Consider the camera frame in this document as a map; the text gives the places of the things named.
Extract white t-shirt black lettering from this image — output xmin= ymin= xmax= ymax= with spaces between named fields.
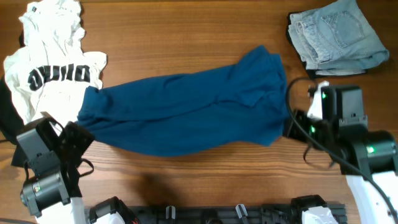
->
xmin=4 ymin=0 xmax=107 ymax=125

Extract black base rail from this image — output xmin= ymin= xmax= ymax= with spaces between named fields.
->
xmin=130 ymin=204 xmax=348 ymax=224

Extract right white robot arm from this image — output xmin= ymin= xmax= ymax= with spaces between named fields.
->
xmin=284 ymin=82 xmax=397 ymax=223

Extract teal blue polo shirt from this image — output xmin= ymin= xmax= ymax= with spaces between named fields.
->
xmin=78 ymin=46 xmax=288 ymax=157

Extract black garment under white shirt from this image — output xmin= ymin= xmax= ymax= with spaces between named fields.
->
xmin=0 ymin=30 xmax=29 ymax=167

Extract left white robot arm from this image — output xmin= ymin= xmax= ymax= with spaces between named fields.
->
xmin=17 ymin=118 xmax=140 ymax=224

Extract light blue folded jeans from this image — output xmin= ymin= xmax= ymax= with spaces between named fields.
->
xmin=290 ymin=0 xmax=389 ymax=70

